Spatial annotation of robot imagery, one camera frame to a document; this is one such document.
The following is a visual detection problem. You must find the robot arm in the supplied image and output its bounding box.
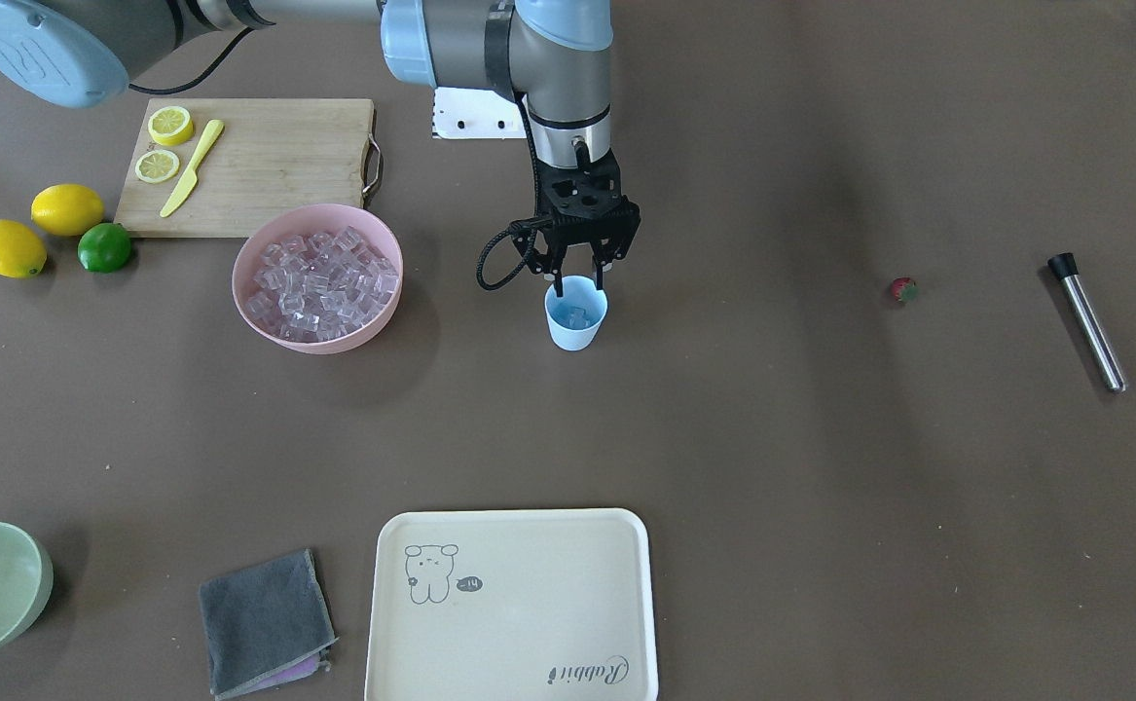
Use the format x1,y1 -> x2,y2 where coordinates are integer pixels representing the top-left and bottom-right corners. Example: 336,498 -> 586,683
0,1 -> 641,293

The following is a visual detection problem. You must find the lemon half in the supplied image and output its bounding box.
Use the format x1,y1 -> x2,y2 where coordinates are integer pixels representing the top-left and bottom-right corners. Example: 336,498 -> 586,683
132,148 -> 181,185
147,105 -> 195,147

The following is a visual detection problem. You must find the steel muddler black tip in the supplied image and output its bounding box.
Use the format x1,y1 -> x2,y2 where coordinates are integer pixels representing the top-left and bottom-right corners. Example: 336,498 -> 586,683
1046,252 -> 1128,393

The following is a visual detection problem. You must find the green lime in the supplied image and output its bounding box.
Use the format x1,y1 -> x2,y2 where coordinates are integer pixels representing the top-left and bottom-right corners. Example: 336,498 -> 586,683
75,222 -> 134,274

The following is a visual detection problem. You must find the red strawberry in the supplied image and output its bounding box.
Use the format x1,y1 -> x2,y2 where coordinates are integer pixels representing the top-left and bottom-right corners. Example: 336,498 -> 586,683
888,277 -> 920,304

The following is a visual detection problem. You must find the light blue cup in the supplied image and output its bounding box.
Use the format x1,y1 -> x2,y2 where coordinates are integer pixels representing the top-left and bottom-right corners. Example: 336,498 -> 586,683
542,276 -> 610,351

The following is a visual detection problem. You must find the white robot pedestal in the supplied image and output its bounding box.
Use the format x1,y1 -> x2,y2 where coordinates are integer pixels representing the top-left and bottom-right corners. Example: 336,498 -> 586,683
431,86 -> 527,139

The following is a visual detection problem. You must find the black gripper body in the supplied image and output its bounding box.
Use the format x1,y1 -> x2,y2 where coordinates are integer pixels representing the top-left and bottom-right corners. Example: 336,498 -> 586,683
529,152 -> 641,276

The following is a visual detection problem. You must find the wooden cutting board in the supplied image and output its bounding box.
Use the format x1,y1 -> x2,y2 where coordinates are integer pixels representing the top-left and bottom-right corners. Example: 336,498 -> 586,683
112,97 -> 381,239

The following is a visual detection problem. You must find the grey folded cloth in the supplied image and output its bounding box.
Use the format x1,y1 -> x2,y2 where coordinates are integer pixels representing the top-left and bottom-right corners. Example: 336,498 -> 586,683
198,546 -> 339,700

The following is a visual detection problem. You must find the pink bowl of ice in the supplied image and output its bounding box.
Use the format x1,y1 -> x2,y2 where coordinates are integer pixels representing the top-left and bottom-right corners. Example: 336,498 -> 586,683
231,203 -> 404,354

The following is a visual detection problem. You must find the yellow plastic knife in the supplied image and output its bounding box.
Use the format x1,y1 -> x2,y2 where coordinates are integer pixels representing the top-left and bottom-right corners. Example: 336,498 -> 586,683
158,119 -> 226,218

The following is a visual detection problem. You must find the cream rabbit tray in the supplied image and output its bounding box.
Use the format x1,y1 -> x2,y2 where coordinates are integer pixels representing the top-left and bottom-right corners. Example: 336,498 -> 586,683
364,507 -> 660,700

